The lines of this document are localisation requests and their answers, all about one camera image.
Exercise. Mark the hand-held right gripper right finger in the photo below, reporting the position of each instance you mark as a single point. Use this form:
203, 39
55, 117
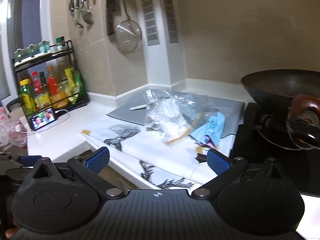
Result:
218, 161

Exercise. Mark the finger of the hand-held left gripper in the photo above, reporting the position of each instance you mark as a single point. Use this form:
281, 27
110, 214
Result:
27, 159

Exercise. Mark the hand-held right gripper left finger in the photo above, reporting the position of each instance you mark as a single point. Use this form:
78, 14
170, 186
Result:
97, 160

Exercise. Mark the white teal toothbrush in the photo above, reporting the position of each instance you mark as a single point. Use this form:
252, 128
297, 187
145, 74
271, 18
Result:
138, 108

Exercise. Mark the clear plastic bag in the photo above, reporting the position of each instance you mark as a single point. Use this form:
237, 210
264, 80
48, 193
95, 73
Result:
172, 110

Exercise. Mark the person's left hand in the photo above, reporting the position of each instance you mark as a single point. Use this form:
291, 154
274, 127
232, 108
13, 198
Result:
10, 233

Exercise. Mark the pink plastic bag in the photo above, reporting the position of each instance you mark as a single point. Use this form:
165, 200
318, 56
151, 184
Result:
12, 135

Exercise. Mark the blue cloth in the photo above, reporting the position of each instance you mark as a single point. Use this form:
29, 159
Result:
212, 127

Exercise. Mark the black smartphone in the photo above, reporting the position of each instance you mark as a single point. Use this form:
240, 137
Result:
43, 119

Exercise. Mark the grey woven mat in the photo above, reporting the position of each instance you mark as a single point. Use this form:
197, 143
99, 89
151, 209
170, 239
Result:
122, 113

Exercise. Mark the white printed cloth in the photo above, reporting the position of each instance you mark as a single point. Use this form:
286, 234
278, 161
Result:
155, 150

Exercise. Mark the yellow cap green bottle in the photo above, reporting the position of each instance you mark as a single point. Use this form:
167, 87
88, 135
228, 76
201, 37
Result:
27, 96

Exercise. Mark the amber yellow label jar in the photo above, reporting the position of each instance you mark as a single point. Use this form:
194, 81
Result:
59, 97

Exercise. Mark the red sauce bottle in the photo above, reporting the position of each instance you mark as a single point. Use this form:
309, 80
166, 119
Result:
37, 85

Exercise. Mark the yellow green snack packet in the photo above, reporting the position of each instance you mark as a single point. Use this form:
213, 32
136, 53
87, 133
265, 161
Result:
73, 85

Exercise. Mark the dark sauce bottle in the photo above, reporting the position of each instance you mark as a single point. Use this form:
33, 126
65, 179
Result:
43, 80

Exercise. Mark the orange sauce bottle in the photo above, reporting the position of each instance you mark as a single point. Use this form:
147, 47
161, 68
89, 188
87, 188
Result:
52, 80

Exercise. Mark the teal cap spice jar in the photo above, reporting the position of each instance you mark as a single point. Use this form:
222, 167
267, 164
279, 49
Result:
45, 47
32, 50
19, 54

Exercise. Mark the green cap spice jar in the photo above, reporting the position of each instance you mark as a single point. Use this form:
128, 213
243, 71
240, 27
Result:
60, 43

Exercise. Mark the large metal mesh strainer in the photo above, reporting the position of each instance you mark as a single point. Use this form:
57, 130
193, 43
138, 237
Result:
128, 37

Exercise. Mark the metal vent grille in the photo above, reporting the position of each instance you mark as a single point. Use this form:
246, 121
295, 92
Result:
150, 17
170, 15

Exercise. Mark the dark kitchen cleaver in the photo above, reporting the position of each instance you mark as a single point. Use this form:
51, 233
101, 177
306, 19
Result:
111, 5

